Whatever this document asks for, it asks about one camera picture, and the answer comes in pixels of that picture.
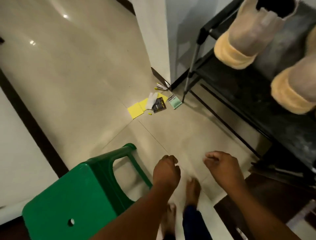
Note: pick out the person's left hand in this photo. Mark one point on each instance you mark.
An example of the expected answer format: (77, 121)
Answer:
(166, 173)

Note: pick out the person's right hand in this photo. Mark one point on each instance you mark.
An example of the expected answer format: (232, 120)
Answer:
(226, 170)

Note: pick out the small dark packet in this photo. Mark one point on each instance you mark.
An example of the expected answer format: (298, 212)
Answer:
(160, 105)

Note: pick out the pale teal packet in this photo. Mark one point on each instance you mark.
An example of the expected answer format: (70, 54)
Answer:
(174, 102)

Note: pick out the white tissue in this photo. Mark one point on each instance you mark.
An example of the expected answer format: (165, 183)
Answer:
(151, 100)

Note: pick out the beige suede shoe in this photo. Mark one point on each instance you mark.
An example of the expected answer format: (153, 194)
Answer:
(247, 37)
(296, 86)

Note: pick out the person's right forearm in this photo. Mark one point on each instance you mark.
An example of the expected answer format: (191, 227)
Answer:
(261, 217)

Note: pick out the person's left forearm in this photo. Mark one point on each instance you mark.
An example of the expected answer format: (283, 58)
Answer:
(135, 217)

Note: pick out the person's right foot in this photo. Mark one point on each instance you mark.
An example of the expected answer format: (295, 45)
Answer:
(193, 190)

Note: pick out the person's foot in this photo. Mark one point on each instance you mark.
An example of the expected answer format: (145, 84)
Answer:
(169, 217)
(193, 190)

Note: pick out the person's left foot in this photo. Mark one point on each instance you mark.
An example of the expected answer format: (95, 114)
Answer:
(169, 217)

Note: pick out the dark blue trousers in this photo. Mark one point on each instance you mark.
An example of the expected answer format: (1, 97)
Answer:
(195, 222)

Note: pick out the black metal shoe rack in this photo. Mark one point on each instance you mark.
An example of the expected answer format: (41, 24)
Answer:
(234, 86)

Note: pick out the dark skirting strip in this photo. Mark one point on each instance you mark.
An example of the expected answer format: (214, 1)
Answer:
(160, 78)
(127, 6)
(32, 123)

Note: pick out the green plastic stool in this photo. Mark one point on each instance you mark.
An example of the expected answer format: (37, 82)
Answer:
(74, 197)

